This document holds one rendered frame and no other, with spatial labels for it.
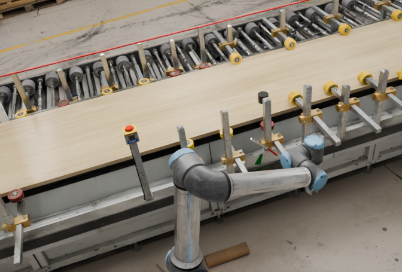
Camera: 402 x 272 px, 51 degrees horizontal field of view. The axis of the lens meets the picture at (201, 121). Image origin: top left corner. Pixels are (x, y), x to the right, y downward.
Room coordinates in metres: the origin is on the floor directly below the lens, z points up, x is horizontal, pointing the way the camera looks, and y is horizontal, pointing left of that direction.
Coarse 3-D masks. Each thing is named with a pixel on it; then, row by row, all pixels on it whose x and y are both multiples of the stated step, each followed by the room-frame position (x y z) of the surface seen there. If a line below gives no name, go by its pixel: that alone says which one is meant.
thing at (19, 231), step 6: (18, 204) 1.68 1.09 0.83; (24, 204) 1.69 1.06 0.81; (18, 210) 1.63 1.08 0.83; (24, 210) 1.65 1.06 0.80; (18, 228) 1.50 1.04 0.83; (18, 234) 1.46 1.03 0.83; (18, 240) 1.42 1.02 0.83; (18, 246) 1.38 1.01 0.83; (18, 252) 1.34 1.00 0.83; (18, 258) 1.31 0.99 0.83; (18, 264) 1.28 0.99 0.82
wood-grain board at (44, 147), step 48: (336, 48) 2.73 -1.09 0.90; (384, 48) 2.62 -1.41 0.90; (144, 96) 2.48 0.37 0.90; (192, 96) 2.38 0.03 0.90; (240, 96) 2.30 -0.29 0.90; (0, 144) 2.17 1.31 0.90; (48, 144) 2.09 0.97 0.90; (96, 144) 2.02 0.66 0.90; (144, 144) 1.95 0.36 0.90; (0, 192) 1.72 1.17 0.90
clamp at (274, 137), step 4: (272, 136) 1.88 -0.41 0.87; (276, 136) 1.87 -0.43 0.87; (260, 140) 1.86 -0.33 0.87; (264, 140) 1.85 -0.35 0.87; (272, 140) 1.84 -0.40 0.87; (276, 140) 1.85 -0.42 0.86; (280, 140) 1.85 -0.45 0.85; (264, 144) 1.83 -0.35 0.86; (268, 144) 1.83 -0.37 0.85; (272, 144) 1.84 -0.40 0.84
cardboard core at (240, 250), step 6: (234, 246) 1.72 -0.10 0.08; (240, 246) 1.71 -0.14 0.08; (246, 246) 1.71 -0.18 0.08; (216, 252) 1.70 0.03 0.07; (222, 252) 1.69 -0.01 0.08; (228, 252) 1.68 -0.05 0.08; (234, 252) 1.68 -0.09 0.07; (240, 252) 1.68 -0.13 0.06; (246, 252) 1.68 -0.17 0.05; (210, 258) 1.66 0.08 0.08; (216, 258) 1.65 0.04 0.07; (222, 258) 1.65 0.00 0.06; (228, 258) 1.65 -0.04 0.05; (210, 264) 1.63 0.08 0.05; (216, 264) 1.64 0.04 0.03
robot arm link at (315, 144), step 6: (306, 138) 1.45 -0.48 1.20; (312, 138) 1.45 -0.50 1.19; (318, 138) 1.45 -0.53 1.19; (306, 144) 1.42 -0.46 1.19; (312, 144) 1.41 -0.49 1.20; (318, 144) 1.40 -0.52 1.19; (312, 150) 1.39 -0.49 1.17; (318, 150) 1.39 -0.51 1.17; (312, 156) 1.38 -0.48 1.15; (318, 156) 1.39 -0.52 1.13; (318, 162) 1.39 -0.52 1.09
